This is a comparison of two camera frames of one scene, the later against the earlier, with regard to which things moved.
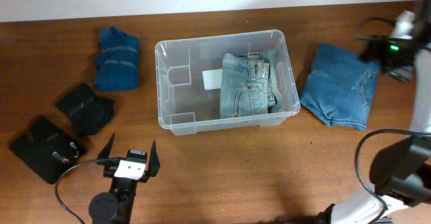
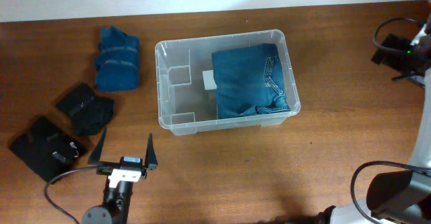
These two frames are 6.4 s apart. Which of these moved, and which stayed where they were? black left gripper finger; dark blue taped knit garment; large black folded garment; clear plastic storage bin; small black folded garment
Moved: black left gripper finger
Stayed: clear plastic storage bin; large black folded garment; small black folded garment; dark blue taped knit garment
